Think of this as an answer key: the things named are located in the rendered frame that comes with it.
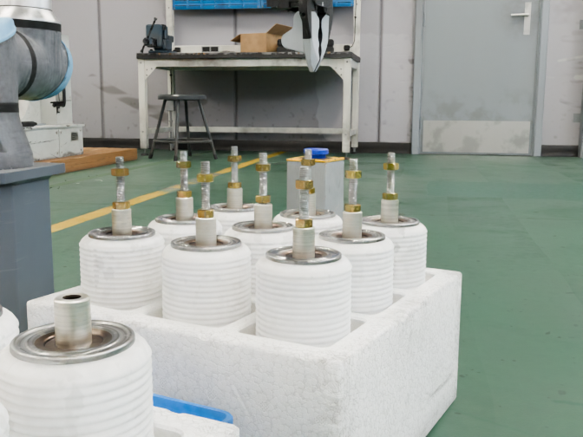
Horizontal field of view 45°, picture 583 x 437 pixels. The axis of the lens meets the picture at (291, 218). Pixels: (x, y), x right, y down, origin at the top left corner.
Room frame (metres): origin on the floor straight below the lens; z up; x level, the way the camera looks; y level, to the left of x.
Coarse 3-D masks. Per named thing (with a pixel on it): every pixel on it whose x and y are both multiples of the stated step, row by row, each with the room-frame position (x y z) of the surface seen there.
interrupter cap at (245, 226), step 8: (240, 224) 0.86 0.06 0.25; (248, 224) 0.87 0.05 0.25; (272, 224) 0.87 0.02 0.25; (280, 224) 0.86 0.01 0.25; (288, 224) 0.86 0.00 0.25; (248, 232) 0.82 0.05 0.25; (256, 232) 0.81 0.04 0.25; (264, 232) 0.81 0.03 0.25; (272, 232) 0.82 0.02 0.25; (280, 232) 0.82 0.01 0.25
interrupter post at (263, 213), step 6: (258, 204) 0.85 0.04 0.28; (270, 204) 0.85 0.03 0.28; (258, 210) 0.84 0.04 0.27; (264, 210) 0.84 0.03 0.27; (270, 210) 0.84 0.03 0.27; (258, 216) 0.84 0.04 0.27; (264, 216) 0.84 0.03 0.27; (270, 216) 0.84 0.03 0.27; (258, 222) 0.84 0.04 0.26; (264, 222) 0.84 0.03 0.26; (270, 222) 0.84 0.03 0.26; (258, 228) 0.84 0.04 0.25; (264, 228) 0.84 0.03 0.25; (270, 228) 0.84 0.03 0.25
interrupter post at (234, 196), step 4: (228, 188) 1.01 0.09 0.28; (232, 188) 1.00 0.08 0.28; (236, 188) 1.00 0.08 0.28; (240, 188) 1.01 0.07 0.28; (228, 192) 1.00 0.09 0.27; (232, 192) 1.00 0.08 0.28; (236, 192) 1.00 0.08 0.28; (240, 192) 1.01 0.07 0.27; (228, 196) 1.00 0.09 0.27; (232, 196) 1.00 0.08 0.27; (236, 196) 1.00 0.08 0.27; (240, 196) 1.01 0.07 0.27; (228, 200) 1.00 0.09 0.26; (232, 200) 1.00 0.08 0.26; (236, 200) 1.00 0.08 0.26; (240, 200) 1.01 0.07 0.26; (228, 204) 1.00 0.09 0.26; (232, 204) 1.00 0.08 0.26; (236, 204) 1.00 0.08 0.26; (240, 204) 1.01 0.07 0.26; (228, 208) 1.00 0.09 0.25; (232, 208) 1.00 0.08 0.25; (236, 208) 1.00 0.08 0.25; (240, 208) 1.00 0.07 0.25
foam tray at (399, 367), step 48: (432, 288) 0.84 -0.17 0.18; (144, 336) 0.69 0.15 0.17; (192, 336) 0.66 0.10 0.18; (240, 336) 0.65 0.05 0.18; (384, 336) 0.68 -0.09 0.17; (432, 336) 0.82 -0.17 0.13; (192, 384) 0.66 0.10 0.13; (240, 384) 0.64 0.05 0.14; (288, 384) 0.61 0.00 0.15; (336, 384) 0.59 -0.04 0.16; (384, 384) 0.68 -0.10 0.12; (432, 384) 0.83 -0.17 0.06; (240, 432) 0.64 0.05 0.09; (288, 432) 0.61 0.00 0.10; (336, 432) 0.59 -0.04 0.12; (384, 432) 0.69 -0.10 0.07
